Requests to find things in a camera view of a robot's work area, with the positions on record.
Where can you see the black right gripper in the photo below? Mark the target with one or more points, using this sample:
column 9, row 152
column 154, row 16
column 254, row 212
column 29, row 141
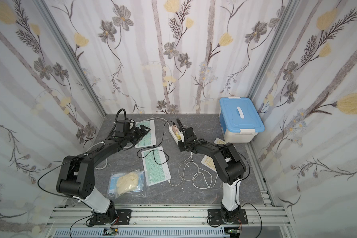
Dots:
column 185, row 136

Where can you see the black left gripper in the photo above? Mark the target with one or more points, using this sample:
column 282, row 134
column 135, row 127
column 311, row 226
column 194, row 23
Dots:
column 138, row 132

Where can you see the pink charger plug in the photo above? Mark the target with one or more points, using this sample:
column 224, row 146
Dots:
column 175, row 129

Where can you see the white power strip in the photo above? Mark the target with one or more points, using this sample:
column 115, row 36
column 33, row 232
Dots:
column 176, row 136

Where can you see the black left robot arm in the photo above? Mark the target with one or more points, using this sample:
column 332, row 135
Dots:
column 77, row 178

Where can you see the bagged blue masks and gloves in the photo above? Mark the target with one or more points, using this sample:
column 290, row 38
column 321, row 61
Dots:
column 132, row 183

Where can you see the blue lid storage box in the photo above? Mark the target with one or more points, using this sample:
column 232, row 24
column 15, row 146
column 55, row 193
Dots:
column 239, row 120

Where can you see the far green wireless keyboard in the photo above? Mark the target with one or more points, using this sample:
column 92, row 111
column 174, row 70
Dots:
column 150, row 138

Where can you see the green wireless keyboard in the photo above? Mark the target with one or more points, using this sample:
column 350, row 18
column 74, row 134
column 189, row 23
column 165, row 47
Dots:
column 150, row 138
column 155, row 166

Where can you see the near green wireless keyboard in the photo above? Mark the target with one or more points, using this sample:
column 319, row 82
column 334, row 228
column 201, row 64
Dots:
column 155, row 166

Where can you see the yellow wireless keyboard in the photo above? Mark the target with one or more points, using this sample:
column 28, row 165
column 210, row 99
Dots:
column 208, row 161

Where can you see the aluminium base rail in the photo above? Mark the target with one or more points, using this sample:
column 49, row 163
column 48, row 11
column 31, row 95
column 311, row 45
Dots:
column 171, row 221

